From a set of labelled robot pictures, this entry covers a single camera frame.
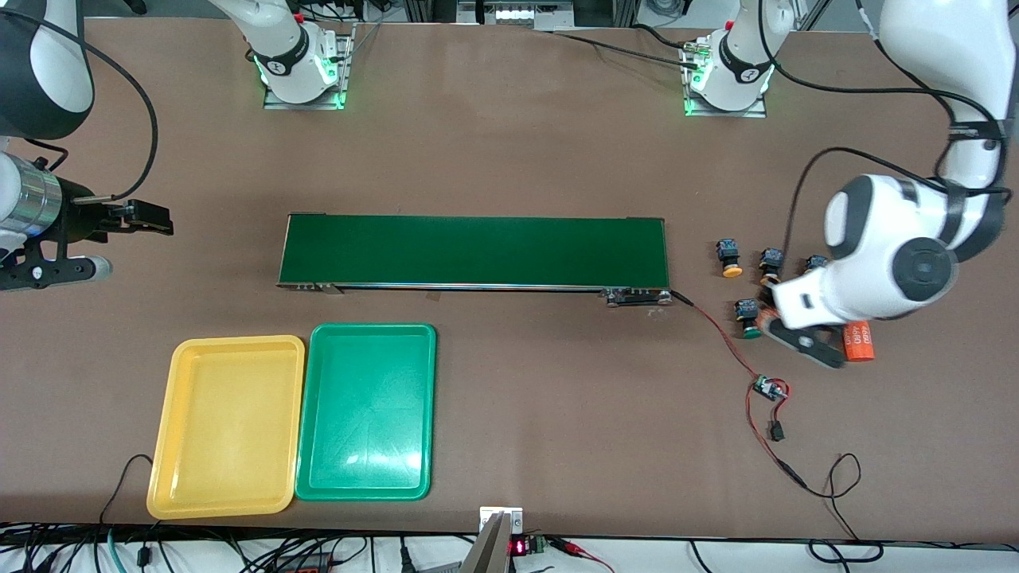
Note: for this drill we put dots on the green push button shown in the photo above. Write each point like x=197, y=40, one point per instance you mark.
x=747, y=310
x=816, y=261

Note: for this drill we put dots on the white device with lights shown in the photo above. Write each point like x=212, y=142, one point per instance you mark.
x=517, y=12

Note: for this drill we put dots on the green conveyor belt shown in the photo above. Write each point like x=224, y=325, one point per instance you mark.
x=478, y=251

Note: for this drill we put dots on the yellow push button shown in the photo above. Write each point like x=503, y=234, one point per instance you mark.
x=769, y=258
x=728, y=253

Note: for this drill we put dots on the yellow plastic tray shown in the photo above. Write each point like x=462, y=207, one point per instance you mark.
x=227, y=430

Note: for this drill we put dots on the red clip lead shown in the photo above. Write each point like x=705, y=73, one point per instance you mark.
x=569, y=546

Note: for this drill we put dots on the small green circuit board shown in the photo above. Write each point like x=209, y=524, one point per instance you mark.
x=769, y=387

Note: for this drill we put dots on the orange cylinder marked 4680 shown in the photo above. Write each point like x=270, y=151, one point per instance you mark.
x=860, y=344
x=768, y=321

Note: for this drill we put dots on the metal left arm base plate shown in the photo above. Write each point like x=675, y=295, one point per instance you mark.
x=724, y=114

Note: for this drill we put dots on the red digit display module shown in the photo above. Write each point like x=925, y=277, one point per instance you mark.
x=519, y=547

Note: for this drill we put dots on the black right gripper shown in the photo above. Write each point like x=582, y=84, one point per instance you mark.
x=78, y=220

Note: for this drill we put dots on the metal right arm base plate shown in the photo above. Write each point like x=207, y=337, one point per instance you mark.
x=345, y=72

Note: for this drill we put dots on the green plastic tray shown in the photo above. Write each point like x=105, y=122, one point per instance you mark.
x=366, y=414

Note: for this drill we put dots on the grey metal bracket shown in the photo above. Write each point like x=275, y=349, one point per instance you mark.
x=495, y=549

